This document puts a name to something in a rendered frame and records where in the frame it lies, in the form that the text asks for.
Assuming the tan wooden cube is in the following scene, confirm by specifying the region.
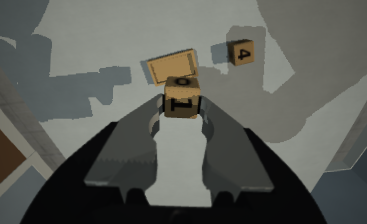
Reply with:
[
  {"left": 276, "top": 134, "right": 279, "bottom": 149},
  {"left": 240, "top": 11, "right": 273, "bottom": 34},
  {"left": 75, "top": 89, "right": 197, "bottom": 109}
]
[
  {"left": 228, "top": 39, "right": 254, "bottom": 66},
  {"left": 164, "top": 76, "right": 201, "bottom": 119}
]

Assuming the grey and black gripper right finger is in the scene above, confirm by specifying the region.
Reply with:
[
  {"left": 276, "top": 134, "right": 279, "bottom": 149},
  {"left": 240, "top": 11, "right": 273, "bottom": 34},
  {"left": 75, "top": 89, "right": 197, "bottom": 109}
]
[{"left": 197, "top": 96, "right": 327, "bottom": 224}]

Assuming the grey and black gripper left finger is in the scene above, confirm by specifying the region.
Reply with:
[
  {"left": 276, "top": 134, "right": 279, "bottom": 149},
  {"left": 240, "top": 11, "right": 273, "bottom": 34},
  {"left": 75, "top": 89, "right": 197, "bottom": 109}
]
[{"left": 20, "top": 93, "right": 165, "bottom": 224}]

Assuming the tan rectangular tray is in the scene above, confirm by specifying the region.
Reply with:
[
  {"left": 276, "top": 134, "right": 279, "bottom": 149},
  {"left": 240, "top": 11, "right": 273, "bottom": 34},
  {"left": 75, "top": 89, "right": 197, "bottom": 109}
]
[{"left": 147, "top": 49, "right": 198, "bottom": 87}]

